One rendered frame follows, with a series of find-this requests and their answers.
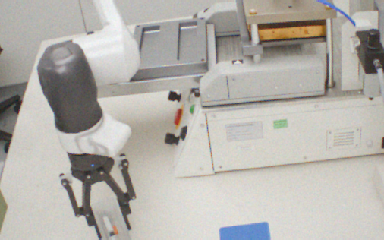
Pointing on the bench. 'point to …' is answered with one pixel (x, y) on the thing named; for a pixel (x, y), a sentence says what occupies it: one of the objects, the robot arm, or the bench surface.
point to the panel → (184, 122)
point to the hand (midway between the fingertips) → (109, 219)
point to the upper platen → (291, 33)
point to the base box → (290, 134)
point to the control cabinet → (382, 15)
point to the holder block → (171, 48)
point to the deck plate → (228, 45)
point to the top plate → (290, 11)
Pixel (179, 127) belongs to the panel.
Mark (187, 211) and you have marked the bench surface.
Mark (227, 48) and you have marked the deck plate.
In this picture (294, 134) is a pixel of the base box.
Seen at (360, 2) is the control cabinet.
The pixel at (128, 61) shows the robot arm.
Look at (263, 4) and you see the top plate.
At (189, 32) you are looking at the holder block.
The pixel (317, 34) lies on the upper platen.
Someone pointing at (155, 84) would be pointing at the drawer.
